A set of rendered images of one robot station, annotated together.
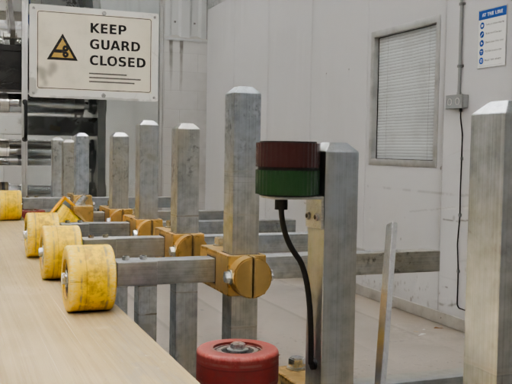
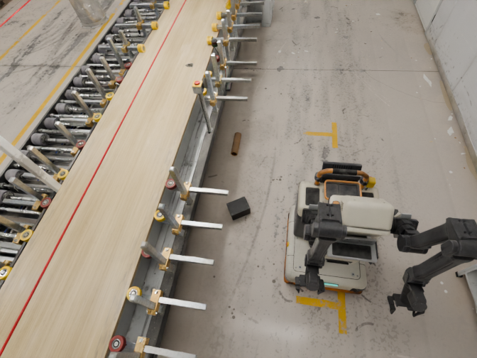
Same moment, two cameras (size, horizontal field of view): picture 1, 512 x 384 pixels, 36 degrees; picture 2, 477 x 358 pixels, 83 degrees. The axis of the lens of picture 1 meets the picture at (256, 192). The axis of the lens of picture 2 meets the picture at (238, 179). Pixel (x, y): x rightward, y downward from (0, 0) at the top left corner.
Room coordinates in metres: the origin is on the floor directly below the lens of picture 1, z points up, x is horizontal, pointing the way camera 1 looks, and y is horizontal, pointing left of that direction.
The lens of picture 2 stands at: (-1.21, -1.59, 2.50)
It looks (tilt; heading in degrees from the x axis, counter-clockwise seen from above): 57 degrees down; 39
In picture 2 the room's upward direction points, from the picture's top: 10 degrees counter-clockwise
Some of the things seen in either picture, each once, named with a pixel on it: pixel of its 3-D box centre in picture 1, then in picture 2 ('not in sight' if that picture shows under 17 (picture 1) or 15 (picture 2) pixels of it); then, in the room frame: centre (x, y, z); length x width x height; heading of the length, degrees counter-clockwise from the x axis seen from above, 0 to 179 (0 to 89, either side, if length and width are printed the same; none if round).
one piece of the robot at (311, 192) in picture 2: not in sight; (332, 215); (-0.19, -1.61, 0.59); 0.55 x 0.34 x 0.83; 111
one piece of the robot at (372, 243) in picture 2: not in sight; (348, 246); (-0.55, -1.74, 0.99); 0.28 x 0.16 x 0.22; 111
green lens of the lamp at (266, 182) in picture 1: (287, 181); not in sight; (0.73, -0.03, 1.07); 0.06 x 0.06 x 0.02
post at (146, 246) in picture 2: not in sight; (159, 257); (-1.11, -0.80, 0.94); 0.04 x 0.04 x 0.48; 21
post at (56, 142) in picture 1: (56, 209); not in sight; (2.61, 0.66, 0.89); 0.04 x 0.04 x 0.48; 21
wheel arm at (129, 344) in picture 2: not in sight; (157, 351); (-1.50, -1.06, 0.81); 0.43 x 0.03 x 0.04; 111
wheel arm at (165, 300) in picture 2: not in sight; (171, 301); (-1.27, -0.97, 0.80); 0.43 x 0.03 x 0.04; 111
